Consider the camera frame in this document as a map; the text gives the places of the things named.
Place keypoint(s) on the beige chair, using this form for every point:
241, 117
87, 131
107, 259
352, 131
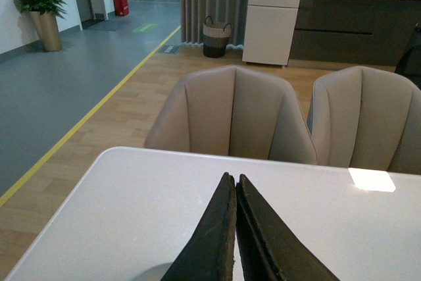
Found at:
233, 111
362, 117

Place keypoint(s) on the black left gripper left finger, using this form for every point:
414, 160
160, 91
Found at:
209, 254

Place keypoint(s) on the beige chair on left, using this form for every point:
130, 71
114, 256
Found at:
233, 111

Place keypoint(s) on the dark grey kitchen counter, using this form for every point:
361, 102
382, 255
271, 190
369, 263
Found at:
374, 32

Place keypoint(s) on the beige chair on right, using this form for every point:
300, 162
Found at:
362, 117

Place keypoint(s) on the white drawer cabinet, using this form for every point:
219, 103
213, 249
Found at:
269, 31

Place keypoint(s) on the light blue round plate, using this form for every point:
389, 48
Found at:
154, 273

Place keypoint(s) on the green potted plant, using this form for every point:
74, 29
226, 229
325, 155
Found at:
44, 15

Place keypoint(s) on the red bin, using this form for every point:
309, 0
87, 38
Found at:
121, 7

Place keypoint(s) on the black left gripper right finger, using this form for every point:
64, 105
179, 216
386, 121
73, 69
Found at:
269, 250

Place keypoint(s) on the woven laundry basket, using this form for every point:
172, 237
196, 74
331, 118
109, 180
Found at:
215, 37

